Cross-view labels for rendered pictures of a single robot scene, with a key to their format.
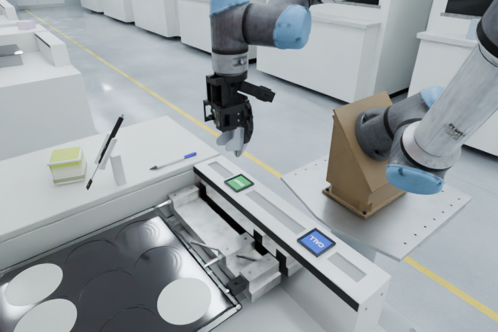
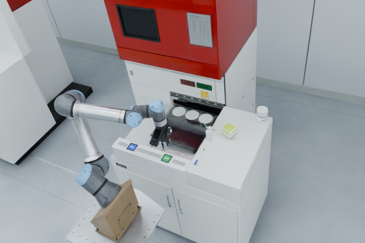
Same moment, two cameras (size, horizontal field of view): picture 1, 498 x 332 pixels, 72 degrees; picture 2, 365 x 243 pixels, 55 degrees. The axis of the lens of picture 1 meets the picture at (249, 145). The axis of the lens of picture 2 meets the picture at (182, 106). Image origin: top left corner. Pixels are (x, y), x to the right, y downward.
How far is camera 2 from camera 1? 2.45 m
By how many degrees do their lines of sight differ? 108
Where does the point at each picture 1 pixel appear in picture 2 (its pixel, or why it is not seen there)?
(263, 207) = (152, 153)
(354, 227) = not seen: hidden behind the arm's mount
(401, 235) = not seen: hidden behind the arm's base
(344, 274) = (123, 141)
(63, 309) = (191, 117)
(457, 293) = not seen: outside the picture
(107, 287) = (186, 125)
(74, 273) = (199, 124)
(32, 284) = (205, 117)
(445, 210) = (82, 220)
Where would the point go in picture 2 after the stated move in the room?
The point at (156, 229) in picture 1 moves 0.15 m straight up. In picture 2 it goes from (188, 143) to (186, 127)
